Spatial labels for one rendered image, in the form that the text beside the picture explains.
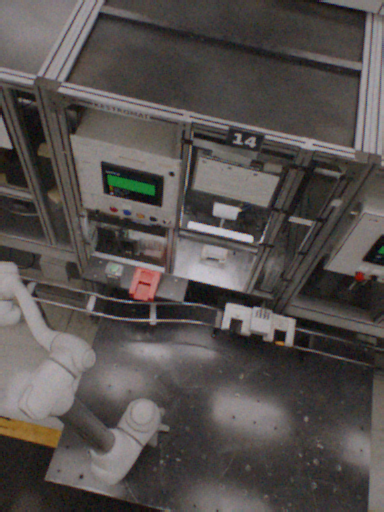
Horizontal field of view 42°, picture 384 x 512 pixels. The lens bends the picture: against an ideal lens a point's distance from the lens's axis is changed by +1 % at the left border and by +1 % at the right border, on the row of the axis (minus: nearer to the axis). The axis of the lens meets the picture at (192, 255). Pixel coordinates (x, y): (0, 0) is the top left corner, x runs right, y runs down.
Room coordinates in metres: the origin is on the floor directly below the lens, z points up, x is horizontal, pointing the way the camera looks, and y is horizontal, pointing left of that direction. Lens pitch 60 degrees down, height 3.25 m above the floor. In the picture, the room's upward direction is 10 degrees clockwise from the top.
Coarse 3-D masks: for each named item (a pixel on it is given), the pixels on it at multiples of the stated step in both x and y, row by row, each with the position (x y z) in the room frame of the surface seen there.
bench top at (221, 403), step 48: (96, 336) 0.87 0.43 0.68; (144, 336) 0.91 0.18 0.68; (192, 336) 0.96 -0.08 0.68; (336, 336) 1.11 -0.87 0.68; (96, 384) 0.62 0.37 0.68; (144, 384) 0.66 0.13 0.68; (192, 384) 0.70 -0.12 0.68; (240, 384) 0.75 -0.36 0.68; (288, 384) 0.79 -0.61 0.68; (336, 384) 0.84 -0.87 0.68; (192, 432) 0.47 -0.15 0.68; (240, 432) 0.51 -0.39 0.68; (288, 432) 0.55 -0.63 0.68; (336, 432) 0.60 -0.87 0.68; (96, 480) 0.19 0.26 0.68; (144, 480) 0.23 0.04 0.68; (192, 480) 0.26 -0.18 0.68; (240, 480) 0.30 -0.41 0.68; (288, 480) 0.34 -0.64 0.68; (336, 480) 0.38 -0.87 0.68
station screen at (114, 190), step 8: (120, 176) 1.18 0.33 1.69; (128, 176) 1.17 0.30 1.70; (152, 184) 1.17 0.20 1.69; (112, 192) 1.18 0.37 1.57; (120, 192) 1.18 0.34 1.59; (128, 192) 1.17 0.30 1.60; (136, 192) 1.17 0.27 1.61; (136, 200) 1.17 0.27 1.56; (144, 200) 1.17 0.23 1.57; (152, 200) 1.17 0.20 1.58
